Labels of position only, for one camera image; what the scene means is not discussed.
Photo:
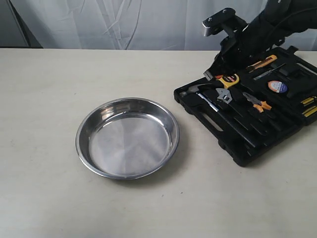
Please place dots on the yellow black screwdriver upper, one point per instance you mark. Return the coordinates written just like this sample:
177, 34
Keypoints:
308, 101

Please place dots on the adjustable wrench black handle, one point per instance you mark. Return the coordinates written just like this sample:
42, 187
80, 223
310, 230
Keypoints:
243, 117

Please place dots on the yellow utility knife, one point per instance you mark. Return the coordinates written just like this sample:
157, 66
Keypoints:
262, 63

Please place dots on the yellow tape measure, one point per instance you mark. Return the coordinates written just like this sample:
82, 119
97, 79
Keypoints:
228, 80

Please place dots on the white wrinkled backdrop curtain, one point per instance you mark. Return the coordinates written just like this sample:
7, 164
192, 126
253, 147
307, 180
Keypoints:
163, 25

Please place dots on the pliers with orange handles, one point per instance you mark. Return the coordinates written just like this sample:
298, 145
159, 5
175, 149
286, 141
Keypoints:
264, 110

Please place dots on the claw hammer black handle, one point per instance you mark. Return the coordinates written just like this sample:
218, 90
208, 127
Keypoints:
246, 136

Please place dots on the test pen screwdriver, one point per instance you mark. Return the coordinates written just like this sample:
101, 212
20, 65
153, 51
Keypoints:
268, 72

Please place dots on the black plastic tool case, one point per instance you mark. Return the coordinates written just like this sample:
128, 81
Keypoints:
301, 80

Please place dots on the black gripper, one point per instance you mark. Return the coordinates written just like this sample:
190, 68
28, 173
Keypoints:
238, 51

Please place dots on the yellow black screwdriver lower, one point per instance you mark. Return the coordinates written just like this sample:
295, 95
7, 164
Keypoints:
310, 111

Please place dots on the yellow black screwdriver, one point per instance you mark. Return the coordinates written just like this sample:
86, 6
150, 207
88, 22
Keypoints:
310, 111
308, 101

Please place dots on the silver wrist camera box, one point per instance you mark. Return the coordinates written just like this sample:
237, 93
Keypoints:
217, 22

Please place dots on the round stainless steel pan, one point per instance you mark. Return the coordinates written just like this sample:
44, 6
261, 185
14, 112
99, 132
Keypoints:
127, 138

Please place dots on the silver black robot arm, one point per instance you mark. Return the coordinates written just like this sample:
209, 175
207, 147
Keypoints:
287, 16

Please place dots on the blue electrical tape roll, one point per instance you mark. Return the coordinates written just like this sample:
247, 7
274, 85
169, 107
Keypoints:
277, 86

